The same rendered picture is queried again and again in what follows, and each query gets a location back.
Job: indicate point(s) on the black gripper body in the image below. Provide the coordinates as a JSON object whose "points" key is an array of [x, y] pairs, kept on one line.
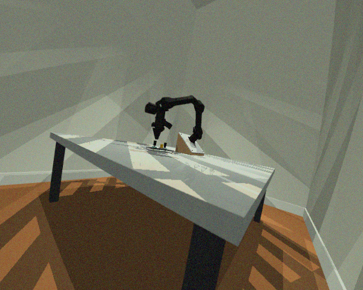
{"points": [[158, 122]]}

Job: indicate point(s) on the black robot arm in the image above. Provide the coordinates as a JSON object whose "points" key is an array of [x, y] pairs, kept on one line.
{"points": [[167, 103]]}

